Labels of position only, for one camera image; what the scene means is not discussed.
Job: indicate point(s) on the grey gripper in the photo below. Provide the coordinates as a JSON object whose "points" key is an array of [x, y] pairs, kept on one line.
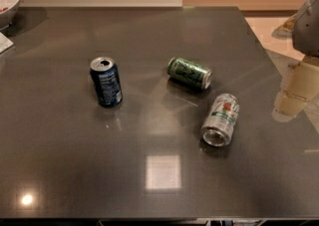
{"points": [[308, 31]]}

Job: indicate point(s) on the silver 7up can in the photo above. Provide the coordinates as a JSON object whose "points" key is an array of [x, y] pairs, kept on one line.
{"points": [[218, 126]]}

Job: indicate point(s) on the green soda can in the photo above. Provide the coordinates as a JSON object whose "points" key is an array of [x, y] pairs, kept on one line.
{"points": [[189, 73]]}

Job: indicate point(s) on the blue Pepsi can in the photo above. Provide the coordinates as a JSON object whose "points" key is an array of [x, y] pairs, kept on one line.
{"points": [[105, 75]]}

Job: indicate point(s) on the white paper sheet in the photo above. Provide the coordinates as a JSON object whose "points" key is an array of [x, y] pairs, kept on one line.
{"points": [[5, 43]]}

